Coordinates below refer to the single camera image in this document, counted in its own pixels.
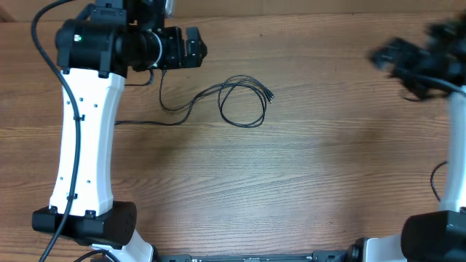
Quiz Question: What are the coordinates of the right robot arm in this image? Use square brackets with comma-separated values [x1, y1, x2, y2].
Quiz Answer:
[346, 12, 465, 261]

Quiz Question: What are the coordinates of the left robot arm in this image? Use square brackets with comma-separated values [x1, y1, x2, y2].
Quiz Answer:
[32, 0, 207, 261]

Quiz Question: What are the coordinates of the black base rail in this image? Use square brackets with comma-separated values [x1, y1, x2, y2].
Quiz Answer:
[159, 250, 362, 262]

